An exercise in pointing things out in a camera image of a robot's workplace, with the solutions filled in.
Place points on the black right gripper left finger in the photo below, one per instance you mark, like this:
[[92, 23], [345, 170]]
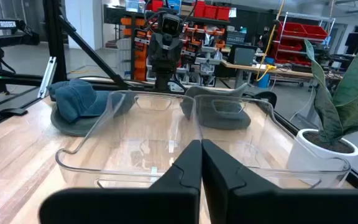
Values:
[[120, 205]]

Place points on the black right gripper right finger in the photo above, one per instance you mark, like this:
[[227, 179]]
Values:
[[291, 208]]

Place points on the grey green bucket hat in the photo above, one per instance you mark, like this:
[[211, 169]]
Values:
[[210, 91]]

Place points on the dark green bucket hat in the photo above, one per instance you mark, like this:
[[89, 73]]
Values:
[[73, 128]]

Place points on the blue bucket hat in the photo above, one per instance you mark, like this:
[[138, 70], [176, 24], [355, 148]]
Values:
[[76, 99]]

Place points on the black rack orange parts bins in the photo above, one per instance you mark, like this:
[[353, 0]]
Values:
[[140, 59]]

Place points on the cardboard box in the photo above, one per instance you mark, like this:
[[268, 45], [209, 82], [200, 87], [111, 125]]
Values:
[[186, 10]]

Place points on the red storage bin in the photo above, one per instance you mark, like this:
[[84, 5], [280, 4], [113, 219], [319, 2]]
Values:
[[210, 12], [223, 13], [199, 9], [157, 4]]

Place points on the blue box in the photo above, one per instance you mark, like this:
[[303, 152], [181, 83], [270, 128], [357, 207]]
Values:
[[174, 4]]

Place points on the clear plastic tub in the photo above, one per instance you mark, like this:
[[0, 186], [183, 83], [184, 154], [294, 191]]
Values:
[[135, 5]]

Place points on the clear plastic bin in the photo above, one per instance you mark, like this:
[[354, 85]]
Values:
[[135, 146]]

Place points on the white paper sheet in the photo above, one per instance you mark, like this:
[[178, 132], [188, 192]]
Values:
[[232, 12]]

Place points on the black equipment box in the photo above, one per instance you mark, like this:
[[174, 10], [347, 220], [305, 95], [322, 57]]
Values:
[[243, 56]]

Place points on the blue bucket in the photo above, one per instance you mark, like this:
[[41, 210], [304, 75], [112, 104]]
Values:
[[264, 79]]

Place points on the wooden workbench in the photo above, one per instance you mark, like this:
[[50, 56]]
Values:
[[278, 72]]

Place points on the snake plant in white pot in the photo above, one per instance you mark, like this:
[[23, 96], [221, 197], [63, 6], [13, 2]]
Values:
[[346, 102]]

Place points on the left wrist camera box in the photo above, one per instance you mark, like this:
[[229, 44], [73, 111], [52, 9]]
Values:
[[170, 25]]

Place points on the black diagonal frame brace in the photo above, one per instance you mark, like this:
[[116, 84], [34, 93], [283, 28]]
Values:
[[92, 53]]

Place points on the black frame post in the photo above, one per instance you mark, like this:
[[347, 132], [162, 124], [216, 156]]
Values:
[[54, 40]]

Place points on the silver metal bracket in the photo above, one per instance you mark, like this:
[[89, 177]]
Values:
[[47, 77]]

